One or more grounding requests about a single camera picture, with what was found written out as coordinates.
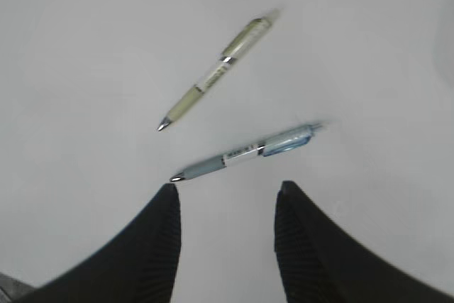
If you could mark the blue clip pen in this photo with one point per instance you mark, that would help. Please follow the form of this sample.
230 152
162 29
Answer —
273 145

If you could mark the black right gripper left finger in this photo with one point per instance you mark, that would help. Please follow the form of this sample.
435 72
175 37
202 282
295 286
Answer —
138 265

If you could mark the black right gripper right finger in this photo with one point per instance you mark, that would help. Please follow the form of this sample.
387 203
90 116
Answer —
319 262

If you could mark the cream barrel pen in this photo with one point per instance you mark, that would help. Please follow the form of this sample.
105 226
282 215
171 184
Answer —
229 56

